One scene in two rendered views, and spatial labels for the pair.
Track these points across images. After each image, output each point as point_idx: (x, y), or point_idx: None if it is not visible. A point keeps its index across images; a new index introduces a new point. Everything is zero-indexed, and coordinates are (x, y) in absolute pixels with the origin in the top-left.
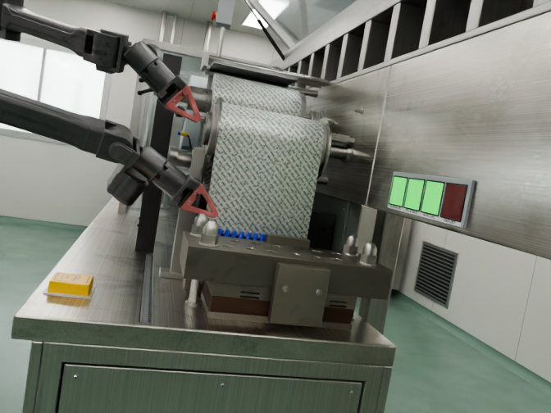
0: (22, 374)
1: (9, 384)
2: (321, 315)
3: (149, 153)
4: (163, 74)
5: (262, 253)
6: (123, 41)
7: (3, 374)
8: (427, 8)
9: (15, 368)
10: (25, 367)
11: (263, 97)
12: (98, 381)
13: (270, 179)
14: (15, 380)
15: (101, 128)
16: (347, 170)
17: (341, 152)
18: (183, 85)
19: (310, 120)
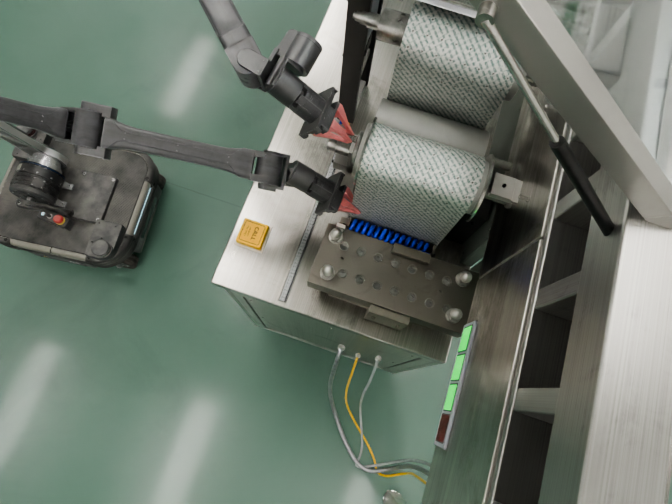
0: (318, 16)
1: (306, 31)
2: (400, 329)
3: (295, 180)
4: (305, 114)
5: (362, 295)
6: (260, 78)
7: (303, 14)
8: (562, 283)
9: (313, 6)
10: (322, 6)
11: (463, 66)
12: (263, 304)
13: (407, 211)
14: (311, 26)
15: (247, 173)
16: (503, 211)
17: (500, 202)
18: (324, 132)
19: (465, 180)
